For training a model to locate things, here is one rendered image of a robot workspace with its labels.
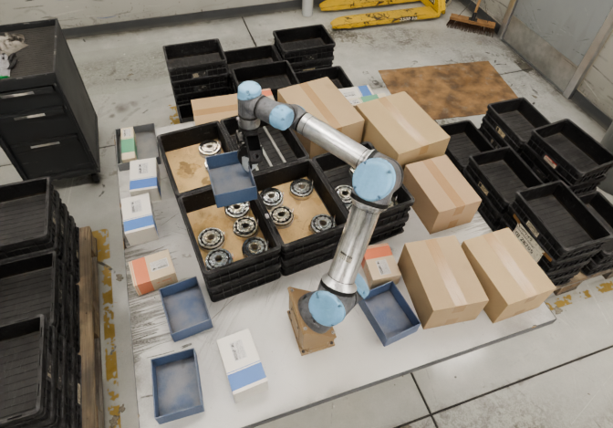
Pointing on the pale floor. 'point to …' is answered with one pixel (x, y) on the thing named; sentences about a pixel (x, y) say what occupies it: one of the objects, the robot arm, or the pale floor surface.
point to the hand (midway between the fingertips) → (249, 170)
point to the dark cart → (46, 108)
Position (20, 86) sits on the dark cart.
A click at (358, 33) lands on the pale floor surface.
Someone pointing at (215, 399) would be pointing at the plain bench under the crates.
